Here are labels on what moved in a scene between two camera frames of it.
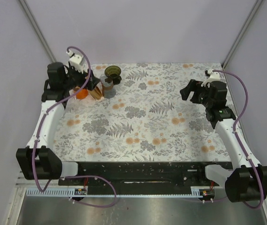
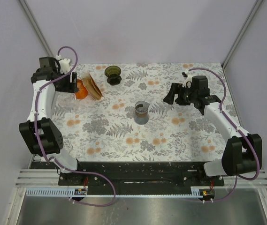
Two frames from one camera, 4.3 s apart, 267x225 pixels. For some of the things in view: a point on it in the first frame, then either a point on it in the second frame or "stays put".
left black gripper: x=92 y=82 -> x=71 y=87
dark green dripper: x=112 y=72 stays put
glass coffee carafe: x=108 y=90 -> x=141 y=115
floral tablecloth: x=146 y=122 stays put
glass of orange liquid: x=82 y=94 stays put
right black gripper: x=193 y=86 -> x=177 y=89
